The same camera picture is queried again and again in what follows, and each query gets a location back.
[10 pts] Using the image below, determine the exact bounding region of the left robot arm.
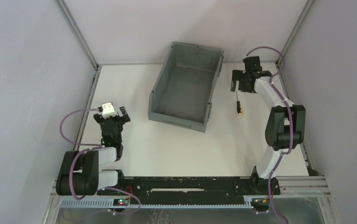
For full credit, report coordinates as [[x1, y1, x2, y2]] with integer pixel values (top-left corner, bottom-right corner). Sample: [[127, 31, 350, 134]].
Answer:
[[55, 103, 130, 200]]

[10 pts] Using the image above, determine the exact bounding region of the grey plastic storage bin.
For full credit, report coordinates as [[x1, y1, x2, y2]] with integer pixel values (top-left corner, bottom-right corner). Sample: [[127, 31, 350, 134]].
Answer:
[[148, 42, 224, 133]]

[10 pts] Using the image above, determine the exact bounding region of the grey slotted cable duct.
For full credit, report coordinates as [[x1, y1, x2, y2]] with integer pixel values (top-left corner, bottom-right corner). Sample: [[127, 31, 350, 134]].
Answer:
[[60, 198, 253, 209]]

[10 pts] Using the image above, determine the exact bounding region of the black yellow screwdriver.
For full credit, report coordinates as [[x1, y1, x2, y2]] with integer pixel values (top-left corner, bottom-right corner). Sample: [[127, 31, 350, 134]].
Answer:
[[235, 91, 242, 115]]

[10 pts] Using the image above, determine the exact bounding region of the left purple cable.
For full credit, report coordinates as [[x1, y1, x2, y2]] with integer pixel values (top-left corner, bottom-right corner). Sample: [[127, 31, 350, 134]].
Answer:
[[59, 107, 142, 216]]

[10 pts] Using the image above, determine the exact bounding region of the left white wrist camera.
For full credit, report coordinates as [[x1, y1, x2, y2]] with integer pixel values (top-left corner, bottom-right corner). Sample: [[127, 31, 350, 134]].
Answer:
[[99, 102, 118, 119]]

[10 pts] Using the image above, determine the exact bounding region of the purple cable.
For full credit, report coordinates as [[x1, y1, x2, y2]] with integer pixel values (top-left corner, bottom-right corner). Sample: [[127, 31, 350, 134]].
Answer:
[[246, 46, 290, 224], [59, 107, 142, 216]]

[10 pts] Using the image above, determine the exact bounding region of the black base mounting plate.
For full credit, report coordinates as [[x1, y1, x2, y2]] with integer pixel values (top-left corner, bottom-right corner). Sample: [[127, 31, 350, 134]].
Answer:
[[116, 176, 281, 204]]

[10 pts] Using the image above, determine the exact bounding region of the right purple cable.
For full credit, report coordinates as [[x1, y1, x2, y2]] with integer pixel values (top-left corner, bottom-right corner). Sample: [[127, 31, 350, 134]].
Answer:
[[246, 46, 290, 224]]

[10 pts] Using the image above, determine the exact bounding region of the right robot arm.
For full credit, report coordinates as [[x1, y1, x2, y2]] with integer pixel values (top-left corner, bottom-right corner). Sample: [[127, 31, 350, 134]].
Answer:
[[231, 70, 306, 191]]

